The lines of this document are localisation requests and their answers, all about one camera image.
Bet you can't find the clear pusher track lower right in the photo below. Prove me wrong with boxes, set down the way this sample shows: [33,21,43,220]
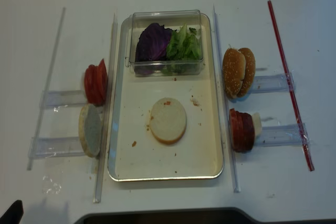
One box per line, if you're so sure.
[254,124,309,147]

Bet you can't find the left tomato slices stack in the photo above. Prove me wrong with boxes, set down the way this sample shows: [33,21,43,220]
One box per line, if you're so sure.
[83,59,108,106]

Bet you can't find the clear rail right of tray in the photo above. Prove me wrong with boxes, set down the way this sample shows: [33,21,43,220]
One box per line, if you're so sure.
[213,4,241,193]

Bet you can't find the upright bun slice left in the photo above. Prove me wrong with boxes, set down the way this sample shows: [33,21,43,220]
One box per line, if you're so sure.
[78,104,102,157]

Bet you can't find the clear rail far left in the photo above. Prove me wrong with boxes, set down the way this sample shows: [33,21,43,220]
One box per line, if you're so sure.
[27,7,66,171]

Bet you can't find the green lettuce leaf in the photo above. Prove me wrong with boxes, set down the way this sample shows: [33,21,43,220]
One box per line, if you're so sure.
[162,24,201,75]

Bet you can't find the clear pusher track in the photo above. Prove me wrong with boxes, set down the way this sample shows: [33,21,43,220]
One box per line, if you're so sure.
[39,90,87,109]
[28,137,85,159]
[249,73,296,93]
[254,124,309,147]

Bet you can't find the sesame bun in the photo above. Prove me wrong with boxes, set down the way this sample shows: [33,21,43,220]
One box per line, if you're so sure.
[223,48,246,99]
[237,48,256,98]

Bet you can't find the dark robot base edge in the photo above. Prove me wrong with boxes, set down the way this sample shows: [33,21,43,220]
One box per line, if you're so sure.
[76,208,261,223]

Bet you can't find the clear pusher track upper right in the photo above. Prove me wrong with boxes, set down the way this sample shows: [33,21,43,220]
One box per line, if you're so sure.
[249,73,296,93]

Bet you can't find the red plastic rail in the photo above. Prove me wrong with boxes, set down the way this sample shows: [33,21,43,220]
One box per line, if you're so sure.
[267,0,315,172]

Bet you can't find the bun bottom on tray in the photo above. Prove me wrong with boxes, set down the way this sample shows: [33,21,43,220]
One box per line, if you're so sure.
[149,98,187,145]

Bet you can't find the front sesame bun top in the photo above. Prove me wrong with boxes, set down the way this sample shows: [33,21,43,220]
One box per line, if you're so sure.
[223,48,246,99]

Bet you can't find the dark red meat patties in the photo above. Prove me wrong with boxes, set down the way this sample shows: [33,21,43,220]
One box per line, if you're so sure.
[240,113,255,152]

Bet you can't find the clear plastic salad box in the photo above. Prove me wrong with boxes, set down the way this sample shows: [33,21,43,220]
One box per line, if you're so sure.
[125,10,203,77]

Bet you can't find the rear sesame bun top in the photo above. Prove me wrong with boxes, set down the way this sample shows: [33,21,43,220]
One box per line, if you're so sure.
[237,48,256,98]

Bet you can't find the clear rail left of tray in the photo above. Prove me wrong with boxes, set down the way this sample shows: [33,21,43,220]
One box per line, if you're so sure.
[93,13,118,204]

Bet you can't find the white cheese slice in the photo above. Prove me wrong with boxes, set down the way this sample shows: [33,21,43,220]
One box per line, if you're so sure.
[251,112,262,138]

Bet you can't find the clear pusher track lower left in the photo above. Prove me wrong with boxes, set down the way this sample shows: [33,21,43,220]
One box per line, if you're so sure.
[28,137,85,159]

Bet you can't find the silver metal tray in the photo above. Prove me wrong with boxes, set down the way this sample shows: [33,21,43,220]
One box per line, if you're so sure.
[108,14,226,182]

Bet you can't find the purple cabbage leaf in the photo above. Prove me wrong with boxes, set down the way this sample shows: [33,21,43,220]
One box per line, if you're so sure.
[135,23,173,62]

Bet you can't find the clear pusher track upper left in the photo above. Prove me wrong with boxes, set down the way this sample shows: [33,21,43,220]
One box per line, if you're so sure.
[39,90,87,109]

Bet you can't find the clear rail of tray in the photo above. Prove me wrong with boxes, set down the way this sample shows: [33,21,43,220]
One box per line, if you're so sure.
[93,13,118,204]
[213,4,241,193]

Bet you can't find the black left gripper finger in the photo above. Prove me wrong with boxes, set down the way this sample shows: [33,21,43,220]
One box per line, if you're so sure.
[0,200,24,224]

